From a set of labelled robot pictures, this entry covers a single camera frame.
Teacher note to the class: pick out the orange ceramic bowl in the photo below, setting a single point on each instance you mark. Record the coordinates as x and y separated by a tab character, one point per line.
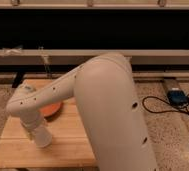
51	109

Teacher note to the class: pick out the white ceramic cup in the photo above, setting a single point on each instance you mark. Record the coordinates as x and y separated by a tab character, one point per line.
41	136

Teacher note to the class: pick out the blue power adapter box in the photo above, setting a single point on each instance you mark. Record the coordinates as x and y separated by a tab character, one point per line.
177	97

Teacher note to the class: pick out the long metal rail shelf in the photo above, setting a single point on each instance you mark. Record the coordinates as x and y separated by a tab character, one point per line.
74	57

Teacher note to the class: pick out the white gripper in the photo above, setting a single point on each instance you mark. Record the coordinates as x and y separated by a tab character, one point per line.
29	127

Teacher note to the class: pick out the wooden table board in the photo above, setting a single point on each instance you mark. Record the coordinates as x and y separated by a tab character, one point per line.
69	147

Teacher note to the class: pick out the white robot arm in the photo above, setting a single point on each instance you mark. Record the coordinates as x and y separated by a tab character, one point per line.
107	102

